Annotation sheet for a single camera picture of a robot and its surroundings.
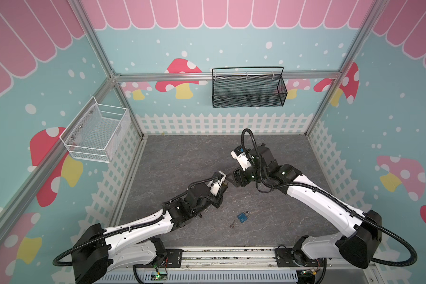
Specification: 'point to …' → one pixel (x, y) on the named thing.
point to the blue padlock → (243, 216)
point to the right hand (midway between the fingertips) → (230, 173)
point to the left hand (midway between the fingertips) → (224, 187)
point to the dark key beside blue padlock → (232, 226)
